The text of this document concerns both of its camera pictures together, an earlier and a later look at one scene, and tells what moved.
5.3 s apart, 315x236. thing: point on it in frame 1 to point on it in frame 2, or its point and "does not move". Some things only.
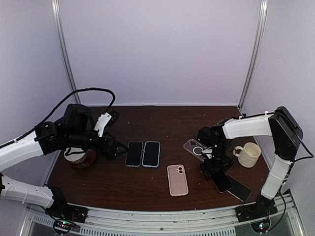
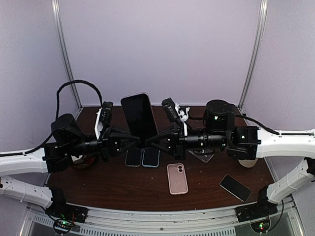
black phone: x=134 y=154 does not move
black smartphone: x=151 y=154 does not move
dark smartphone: x=239 y=190 does not move
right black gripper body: x=220 y=159 to x=178 y=145
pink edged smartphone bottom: x=221 y=181 to x=140 y=116
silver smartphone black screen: x=134 y=156 does not move
